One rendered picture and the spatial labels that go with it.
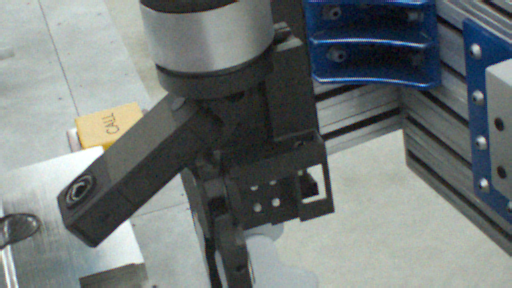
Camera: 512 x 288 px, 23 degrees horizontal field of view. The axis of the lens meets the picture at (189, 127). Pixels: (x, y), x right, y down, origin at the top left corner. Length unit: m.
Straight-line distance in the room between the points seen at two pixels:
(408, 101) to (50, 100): 0.36
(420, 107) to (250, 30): 0.51
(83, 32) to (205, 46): 0.70
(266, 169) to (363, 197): 1.70
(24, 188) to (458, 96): 0.40
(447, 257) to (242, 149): 1.53
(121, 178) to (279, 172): 0.10
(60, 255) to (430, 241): 1.50
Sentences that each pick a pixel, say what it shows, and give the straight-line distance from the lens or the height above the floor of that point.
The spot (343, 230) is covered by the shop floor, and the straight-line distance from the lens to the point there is 2.36.
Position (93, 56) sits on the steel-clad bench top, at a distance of 1.33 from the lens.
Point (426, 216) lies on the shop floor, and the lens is 2.38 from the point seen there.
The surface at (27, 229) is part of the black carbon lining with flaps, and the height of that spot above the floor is 0.89.
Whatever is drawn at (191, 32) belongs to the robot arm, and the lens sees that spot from 0.69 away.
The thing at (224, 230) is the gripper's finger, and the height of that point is 0.95.
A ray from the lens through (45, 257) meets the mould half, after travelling 0.87.
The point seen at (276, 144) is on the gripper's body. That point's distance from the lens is 0.76.
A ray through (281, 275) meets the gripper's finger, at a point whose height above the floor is 0.90.
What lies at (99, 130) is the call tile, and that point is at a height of 0.84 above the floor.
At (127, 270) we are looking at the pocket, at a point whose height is 0.88.
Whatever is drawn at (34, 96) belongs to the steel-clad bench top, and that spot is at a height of 0.80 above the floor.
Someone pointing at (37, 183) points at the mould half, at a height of 0.89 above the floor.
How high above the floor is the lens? 1.38
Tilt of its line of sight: 30 degrees down
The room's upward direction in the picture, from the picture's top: 11 degrees counter-clockwise
